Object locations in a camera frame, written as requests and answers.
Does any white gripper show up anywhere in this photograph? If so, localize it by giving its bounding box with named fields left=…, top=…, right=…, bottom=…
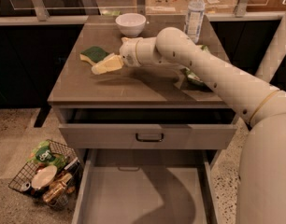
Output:
left=92, top=36, right=141, bottom=75

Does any green and yellow sponge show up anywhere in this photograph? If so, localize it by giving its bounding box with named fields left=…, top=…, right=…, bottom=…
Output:
left=79, top=46, right=108, bottom=65

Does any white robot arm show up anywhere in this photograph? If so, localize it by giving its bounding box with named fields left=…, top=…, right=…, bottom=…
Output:
left=92, top=12, right=286, bottom=224

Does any grey drawer cabinet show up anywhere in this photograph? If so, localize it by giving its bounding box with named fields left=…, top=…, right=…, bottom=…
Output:
left=47, top=14, right=240, bottom=151

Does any grey top drawer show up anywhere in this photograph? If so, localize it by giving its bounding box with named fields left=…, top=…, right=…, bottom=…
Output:
left=58, top=107, right=239, bottom=151

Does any grey drawer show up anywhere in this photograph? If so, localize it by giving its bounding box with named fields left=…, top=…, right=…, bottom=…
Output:
left=58, top=107, right=239, bottom=151
left=72, top=149, right=222, bottom=224

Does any grey middle drawer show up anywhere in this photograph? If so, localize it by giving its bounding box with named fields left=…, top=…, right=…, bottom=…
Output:
left=72, top=149, right=222, bottom=224

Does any white ceramic bowl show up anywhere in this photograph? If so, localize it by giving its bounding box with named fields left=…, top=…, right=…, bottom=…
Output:
left=115, top=13, right=146, bottom=37

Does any green chip bag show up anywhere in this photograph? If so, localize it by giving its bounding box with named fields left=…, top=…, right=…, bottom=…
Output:
left=181, top=45, right=209, bottom=87

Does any clear plastic water bottle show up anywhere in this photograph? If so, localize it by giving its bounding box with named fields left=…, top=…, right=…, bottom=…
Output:
left=184, top=0, right=205, bottom=43

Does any green snack bag in basket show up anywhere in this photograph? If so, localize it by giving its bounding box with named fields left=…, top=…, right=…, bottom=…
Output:
left=27, top=140, right=66, bottom=170

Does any white bowl in basket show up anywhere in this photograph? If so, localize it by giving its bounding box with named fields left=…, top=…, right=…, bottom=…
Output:
left=31, top=165, right=57, bottom=189

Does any brown bottle in basket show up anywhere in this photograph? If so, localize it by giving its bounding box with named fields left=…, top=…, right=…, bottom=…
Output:
left=42, top=181, right=67, bottom=203

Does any soda can in basket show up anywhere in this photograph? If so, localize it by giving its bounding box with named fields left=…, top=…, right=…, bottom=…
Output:
left=20, top=181, right=32, bottom=193

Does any black wire basket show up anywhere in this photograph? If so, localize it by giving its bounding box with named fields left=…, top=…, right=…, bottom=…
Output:
left=8, top=140, right=82, bottom=210

